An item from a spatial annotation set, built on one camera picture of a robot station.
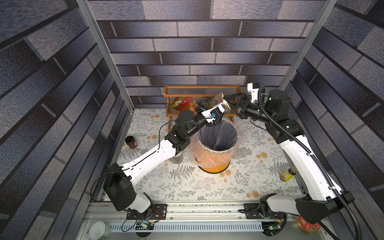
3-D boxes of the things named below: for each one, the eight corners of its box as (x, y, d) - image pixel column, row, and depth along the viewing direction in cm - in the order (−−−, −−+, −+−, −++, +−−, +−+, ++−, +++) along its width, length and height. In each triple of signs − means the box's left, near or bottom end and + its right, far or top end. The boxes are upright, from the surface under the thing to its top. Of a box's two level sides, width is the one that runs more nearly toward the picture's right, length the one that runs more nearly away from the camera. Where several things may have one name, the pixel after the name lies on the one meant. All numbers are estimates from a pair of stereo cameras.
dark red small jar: (128, 149, 99) (123, 142, 92) (130, 143, 102) (126, 135, 95) (136, 149, 99) (132, 142, 92) (138, 143, 102) (134, 135, 95)
